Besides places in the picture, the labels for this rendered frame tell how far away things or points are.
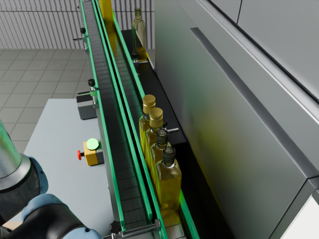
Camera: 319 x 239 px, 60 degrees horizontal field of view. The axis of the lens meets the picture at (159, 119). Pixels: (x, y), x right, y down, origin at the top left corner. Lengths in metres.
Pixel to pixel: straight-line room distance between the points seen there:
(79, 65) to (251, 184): 2.76
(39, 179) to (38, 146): 0.50
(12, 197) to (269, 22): 0.67
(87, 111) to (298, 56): 1.01
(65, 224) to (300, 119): 0.42
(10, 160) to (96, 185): 0.44
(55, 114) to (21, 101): 1.47
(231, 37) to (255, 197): 0.30
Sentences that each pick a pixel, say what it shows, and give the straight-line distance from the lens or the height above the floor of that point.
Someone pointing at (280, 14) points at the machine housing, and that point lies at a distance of 0.47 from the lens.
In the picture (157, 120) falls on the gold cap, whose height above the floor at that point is 1.15.
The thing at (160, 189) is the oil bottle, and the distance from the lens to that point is 0.72.
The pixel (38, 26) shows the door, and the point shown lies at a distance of 3.50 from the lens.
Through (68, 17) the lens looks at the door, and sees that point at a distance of 3.33.
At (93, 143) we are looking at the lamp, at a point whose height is 0.85.
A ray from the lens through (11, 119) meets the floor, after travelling 2.69.
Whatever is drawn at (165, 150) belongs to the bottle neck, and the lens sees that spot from 0.65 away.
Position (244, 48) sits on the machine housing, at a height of 1.39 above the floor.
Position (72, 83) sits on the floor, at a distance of 2.91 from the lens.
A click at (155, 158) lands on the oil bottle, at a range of 0.71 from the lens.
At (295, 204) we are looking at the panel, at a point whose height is 1.26.
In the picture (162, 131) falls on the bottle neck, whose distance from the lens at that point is 0.69.
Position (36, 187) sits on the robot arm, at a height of 1.02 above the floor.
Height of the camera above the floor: 1.63
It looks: 44 degrees down
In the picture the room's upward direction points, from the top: straight up
